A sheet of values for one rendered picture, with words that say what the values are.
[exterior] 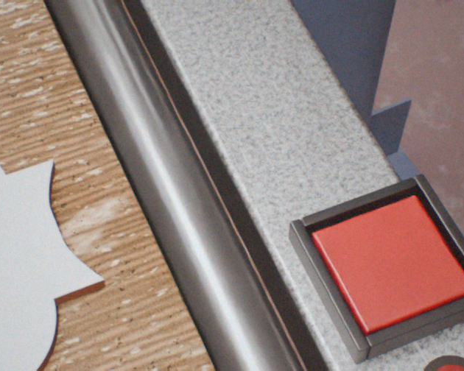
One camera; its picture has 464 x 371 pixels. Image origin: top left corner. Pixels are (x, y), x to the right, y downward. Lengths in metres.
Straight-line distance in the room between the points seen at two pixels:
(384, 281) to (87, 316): 0.14
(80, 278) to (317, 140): 0.16
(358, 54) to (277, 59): 0.64
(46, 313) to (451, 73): 1.40
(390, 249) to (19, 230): 0.18
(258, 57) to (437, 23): 1.30
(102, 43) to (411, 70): 1.25
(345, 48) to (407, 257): 0.72
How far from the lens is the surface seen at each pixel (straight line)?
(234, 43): 0.59
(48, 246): 0.48
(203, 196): 0.52
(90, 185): 0.51
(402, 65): 1.80
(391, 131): 1.60
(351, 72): 1.24
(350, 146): 0.55
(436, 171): 1.67
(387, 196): 0.51
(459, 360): 0.49
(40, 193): 0.50
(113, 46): 0.58
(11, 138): 0.53
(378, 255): 0.50
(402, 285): 0.49
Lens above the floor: 1.36
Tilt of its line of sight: 57 degrees down
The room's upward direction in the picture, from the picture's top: 1 degrees clockwise
